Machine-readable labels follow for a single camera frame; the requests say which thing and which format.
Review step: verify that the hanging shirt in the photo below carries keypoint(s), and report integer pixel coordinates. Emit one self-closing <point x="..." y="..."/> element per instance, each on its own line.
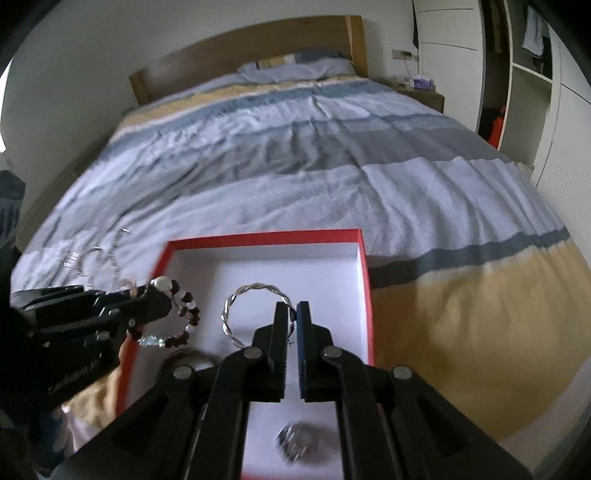
<point x="535" y="28"/>

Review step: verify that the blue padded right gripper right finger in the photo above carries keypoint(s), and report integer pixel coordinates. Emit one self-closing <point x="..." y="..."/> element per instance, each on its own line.
<point x="329" y="373"/>

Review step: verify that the wall power socket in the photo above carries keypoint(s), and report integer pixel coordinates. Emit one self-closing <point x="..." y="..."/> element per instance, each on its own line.
<point x="401" y="54"/>

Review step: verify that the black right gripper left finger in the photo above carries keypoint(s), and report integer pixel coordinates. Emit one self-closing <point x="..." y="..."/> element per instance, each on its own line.
<point x="257" y="373"/>

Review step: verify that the white wardrobe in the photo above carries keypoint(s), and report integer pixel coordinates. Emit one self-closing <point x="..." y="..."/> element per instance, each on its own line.
<point x="472" y="50"/>

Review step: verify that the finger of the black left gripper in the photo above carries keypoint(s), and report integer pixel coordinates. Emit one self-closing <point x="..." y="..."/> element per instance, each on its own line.
<point x="40" y="313"/>

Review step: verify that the wooden nightstand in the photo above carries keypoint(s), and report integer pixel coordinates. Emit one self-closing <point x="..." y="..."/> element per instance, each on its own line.
<point x="431" y="99"/>

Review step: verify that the orange object in wardrobe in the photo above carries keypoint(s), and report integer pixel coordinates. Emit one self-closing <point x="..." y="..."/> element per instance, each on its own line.
<point x="497" y="126"/>

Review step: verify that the silver ring ornament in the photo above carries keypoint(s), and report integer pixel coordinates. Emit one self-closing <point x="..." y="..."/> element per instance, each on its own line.
<point x="298" y="441"/>

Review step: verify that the striped duvet cover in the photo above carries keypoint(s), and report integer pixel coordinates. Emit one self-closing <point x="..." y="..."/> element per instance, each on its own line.
<point x="477" y="283"/>

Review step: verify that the wooden headboard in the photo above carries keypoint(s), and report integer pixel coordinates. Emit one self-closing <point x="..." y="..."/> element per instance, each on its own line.
<point x="224" y="53"/>

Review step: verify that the purple tissue box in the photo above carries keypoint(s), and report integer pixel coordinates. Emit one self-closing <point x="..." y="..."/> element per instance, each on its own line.
<point x="423" y="84"/>

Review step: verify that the red white jewelry box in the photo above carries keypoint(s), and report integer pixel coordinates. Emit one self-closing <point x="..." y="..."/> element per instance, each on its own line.
<point x="237" y="281"/>

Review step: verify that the grey blue pillow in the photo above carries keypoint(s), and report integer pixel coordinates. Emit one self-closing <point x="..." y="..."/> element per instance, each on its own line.
<point x="315" y="64"/>

